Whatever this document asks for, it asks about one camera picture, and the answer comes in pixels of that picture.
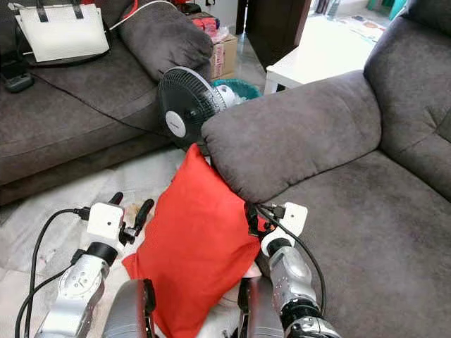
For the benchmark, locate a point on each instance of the red fabric pillow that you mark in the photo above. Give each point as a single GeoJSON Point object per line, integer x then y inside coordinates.
{"type": "Point", "coordinates": [194, 246]}

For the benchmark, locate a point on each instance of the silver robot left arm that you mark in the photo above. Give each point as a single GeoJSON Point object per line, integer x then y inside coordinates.
{"type": "Point", "coordinates": [77, 289]}

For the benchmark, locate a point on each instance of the dark grey fabric sofa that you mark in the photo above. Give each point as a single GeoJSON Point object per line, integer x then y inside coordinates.
{"type": "Point", "coordinates": [70, 120]}
{"type": "Point", "coordinates": [359, 211]}

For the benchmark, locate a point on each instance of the robot right leg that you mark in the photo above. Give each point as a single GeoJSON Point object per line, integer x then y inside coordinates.
{"type": "Point", "coordinates": [257, 313]}

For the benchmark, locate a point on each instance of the black table fan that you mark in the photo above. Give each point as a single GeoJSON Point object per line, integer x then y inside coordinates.
{"type": "Point", "coordinates": [187, 105]}

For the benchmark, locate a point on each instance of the teal plastic basket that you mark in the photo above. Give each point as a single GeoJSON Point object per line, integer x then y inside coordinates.
{"type": "Point", "coordinates": [246, 90]}

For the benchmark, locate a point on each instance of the black charger device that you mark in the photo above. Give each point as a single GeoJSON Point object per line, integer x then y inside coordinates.
{"type": "Point", "coordinates": [14, 77]}

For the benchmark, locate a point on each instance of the brown cardboard box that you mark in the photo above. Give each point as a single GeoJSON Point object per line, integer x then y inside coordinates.
{"type": "Point", "coordinates": [225, 56]}

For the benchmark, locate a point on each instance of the white side table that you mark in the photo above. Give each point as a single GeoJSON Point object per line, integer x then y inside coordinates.
{"type": "Point", "coordinates": [317, 53]}

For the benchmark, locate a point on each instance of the dark brown wooden cabinet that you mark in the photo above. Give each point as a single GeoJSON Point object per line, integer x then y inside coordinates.
{"type": "Point", "coordinates": [275, 28]}

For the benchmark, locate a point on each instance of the red packet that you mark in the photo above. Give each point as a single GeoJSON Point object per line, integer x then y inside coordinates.
{"type": "Point", "coordinates": [204, 26]}

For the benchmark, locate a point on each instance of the teal plastic chair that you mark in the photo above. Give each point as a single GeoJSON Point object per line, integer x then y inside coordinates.
{"type": "Point", "coordinates": [387, 8]}

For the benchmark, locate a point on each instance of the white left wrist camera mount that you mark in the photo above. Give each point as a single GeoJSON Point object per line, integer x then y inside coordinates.
{"type": "Point", "coordinates": [106, 222]}

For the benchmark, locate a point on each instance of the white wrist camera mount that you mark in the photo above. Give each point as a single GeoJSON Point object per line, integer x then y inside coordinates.
{"type": "Point", "coordinates": [292, 218]}
{"type": "Point", "coordinates": [106, 222]}

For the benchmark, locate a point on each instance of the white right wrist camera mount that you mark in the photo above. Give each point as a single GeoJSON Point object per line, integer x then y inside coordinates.
{"type": "Point", "coordinates": [292, 218]}

